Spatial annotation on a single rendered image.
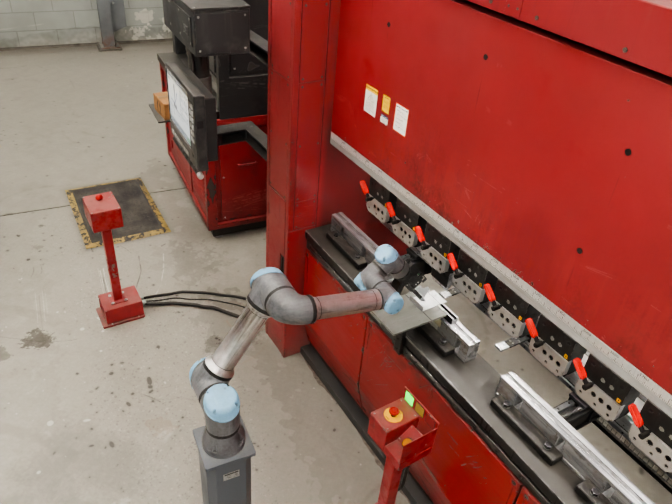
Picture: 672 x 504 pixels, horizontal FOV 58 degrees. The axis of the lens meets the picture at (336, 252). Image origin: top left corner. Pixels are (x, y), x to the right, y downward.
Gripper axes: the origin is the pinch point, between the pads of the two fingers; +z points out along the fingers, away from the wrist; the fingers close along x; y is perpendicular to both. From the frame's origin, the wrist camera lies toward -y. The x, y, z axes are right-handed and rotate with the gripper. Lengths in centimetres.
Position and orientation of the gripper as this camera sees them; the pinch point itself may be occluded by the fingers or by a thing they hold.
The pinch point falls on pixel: (417, 295)
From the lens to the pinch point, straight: 248.2
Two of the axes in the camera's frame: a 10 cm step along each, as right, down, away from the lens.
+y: 7.0, -7.1, -0.2
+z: 4.9, 4.6, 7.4
